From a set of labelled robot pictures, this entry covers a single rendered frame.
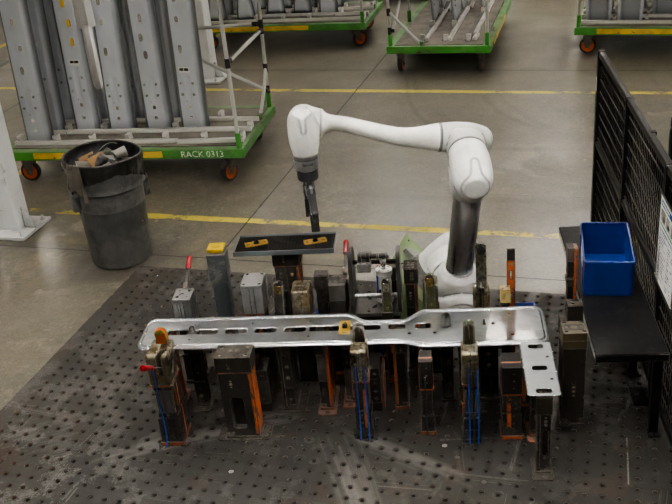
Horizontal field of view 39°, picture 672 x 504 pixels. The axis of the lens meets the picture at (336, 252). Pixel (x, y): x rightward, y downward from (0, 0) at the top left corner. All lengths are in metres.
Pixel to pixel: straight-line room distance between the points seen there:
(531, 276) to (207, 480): 2.91
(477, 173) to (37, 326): 3.23
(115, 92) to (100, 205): 1.89
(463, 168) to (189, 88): 4.46
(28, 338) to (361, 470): 2.91
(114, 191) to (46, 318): 0.85
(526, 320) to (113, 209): 3.29
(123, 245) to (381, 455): 3.24
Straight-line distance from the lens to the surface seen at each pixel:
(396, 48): 9.24
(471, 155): 3.19
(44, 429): 3.56
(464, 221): 3.34
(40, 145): 7.71
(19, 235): 6.85
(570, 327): 3.08
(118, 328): 4.04
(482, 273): 3.28
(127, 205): 5.92
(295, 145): 3.26
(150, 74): 7.47
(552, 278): 5.53
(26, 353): 5.45
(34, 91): 7.63
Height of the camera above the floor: 2.69
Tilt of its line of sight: 27 degrees down
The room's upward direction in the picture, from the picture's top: 5 degrees counter-clockwise
